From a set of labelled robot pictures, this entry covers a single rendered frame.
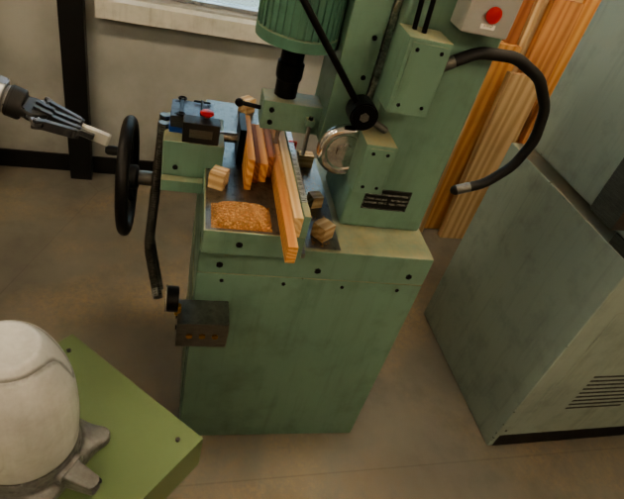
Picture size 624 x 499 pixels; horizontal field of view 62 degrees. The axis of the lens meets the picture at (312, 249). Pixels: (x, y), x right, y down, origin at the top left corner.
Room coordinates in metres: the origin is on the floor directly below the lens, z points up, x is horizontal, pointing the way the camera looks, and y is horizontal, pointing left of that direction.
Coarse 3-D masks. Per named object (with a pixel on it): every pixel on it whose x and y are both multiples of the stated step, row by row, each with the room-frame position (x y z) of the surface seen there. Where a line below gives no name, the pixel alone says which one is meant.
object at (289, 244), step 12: (276, 144) 1.14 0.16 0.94; (276, 168) 1.03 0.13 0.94; (276, 180) 0.98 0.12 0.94; (276, 192) 0.96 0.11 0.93; (276, 204) 0.93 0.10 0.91; (288, 204) 0.90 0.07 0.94; (288, 216) 0.86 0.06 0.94; (288, 228) 0.82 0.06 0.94; (288, 240) 0.79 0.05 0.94; (288, 252) 0.77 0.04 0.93
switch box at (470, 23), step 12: (468, 0) 1.07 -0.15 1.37; (480, 0) 1.06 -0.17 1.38; (492, 0) 1.07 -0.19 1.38; (504, 0) 1.07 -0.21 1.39; (516, 0) 1.08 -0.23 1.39; (456, 12) 1.10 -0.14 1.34; (468, 12) 1.06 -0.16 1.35; (480, 12) 1.06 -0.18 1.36; (504, 12) 1.08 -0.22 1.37; (516, 12) 1.09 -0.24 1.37; (456, 24) 1.08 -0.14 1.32; (468, 24) 1.06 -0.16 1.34; (480, 24) 1.07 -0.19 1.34; (492, 24) 1.07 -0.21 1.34; (504, 24) 1.08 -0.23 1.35; (492, 36) 1.08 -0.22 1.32; (504, 36) 1.08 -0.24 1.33
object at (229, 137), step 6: (240, 114) 1.13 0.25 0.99; (240, 120) 1.10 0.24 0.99; (240, 126) 1.08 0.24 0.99; (246, 126) 1.08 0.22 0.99; (222, 132) 1.09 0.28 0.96; (228, 132) 1.09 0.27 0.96; (240, 132) 1.06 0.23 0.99; (246, 132) 1.06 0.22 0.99; (228, 138) 1.08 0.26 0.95; (234, 138) 1.09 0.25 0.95; (240, 138) 1.06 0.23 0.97; (240, 144) 1.06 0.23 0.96; (240, 150) 1.06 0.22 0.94; (240, 156) 1.06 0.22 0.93; (240, 162) 1.06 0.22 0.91
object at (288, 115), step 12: (264, 96) 1.10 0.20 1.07; (276, 96) 1.12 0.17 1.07; (300, 96) 1.16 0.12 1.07; (312, 96) 1.18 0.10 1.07; (264, 108) 1.08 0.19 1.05; (276, 108) 1.09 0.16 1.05; (288, 108) 1.10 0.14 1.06; (300, 108) 1.11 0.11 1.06; (312, 108) 1.12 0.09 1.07; (264, 120) 1.08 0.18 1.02; (276, 120) 1.09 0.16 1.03; (288, 120) 1.10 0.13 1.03; (300, 120) 1.11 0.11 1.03; (300, 132) 1.11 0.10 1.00; (312, 132) 1.12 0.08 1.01
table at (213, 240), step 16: (224, 112) 1.31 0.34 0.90; (240, 112) 1.34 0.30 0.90; (256, 112) 1.37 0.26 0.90; (224, 128) 1.22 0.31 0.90; (224, 160) 1.07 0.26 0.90; (160, 176) 0.98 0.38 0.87; (176, 176) 0.99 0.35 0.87; (208, 176) 0.98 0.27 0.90; (240, 176) 1.02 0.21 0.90; (192, 192) 0.99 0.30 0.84; (208, 192) 0.92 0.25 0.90; (224, 192) 0.94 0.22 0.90; (240, 192) 0.95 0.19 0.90; (256, 192) 0.97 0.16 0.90; (272, 192) 0.99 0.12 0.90; (208, 208) 0.87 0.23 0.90; (272, 208) 0.93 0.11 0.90; (208, 224) 0.81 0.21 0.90; (272, 224) 0.88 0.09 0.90; (208, 240) 0.80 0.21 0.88; (224, 240) 0.81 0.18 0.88; (240, 240) 0.82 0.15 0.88; (256, 240) 0.83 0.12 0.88; (272, 240) 0.84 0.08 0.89; (304, 240) 0.86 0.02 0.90; (272, 256) 0.84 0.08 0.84
